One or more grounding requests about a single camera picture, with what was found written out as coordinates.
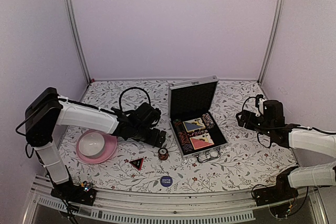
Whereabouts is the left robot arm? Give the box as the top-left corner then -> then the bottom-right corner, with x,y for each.
15,87 -> 166,200

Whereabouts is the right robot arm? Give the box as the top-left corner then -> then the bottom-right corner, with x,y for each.
236,95 -> 335,201

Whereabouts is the left black cable loop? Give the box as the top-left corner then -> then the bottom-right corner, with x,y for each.
118,87 -> 153,112

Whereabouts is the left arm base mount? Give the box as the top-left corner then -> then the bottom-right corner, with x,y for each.
51,180 -> 97,206

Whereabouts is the short chip stack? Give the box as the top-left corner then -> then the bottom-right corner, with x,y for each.
158,148 -> 169,161

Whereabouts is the red dice row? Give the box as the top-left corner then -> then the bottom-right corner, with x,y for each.
187,129 -> 208,137

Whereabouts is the chip row in case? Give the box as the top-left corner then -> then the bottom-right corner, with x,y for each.
173,119 -> 194,154

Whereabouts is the right aluminium frame post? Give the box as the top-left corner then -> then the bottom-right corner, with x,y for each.
258,0 -> 285,85

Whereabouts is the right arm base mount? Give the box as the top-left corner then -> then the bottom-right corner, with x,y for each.
251,174 -> 299,206

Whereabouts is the front aluminium rail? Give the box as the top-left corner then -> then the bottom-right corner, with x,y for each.
23,180 -> 329,223

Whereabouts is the black triangle button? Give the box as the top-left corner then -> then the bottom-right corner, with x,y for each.
129,158 -> 144,171

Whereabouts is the white bowl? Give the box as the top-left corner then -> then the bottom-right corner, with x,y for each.
78,132 -> 105,158

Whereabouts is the left aluminium frame post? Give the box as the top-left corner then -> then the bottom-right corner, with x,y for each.
64,0 -> 91,84

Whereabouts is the aluminium poker case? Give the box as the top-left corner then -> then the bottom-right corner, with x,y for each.
168,76 -> 227,163

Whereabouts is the aluminium frame post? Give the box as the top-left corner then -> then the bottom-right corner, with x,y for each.
258,0 -> 285,85
64,0 -> 91,84

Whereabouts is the white dealer button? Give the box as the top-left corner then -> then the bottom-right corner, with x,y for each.
143,169 -> 156,178

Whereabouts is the red card deck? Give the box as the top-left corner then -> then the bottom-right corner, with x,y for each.
190,133 -> 214,150

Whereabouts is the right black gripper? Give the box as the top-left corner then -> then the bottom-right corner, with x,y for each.
237,110 -> 274,137

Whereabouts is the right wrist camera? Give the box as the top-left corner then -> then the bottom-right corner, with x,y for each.
255,94 -> 266,117

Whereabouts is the blue peach chip stack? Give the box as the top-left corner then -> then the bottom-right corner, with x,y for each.
202,113 -> 215,129

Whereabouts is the pink plate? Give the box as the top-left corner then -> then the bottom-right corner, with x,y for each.
76,130 -> 117,164

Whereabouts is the blue small blind button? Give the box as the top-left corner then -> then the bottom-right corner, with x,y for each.
160,176 -> 173,187

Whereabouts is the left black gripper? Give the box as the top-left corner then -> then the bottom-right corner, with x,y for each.
133,126 -> 166,148

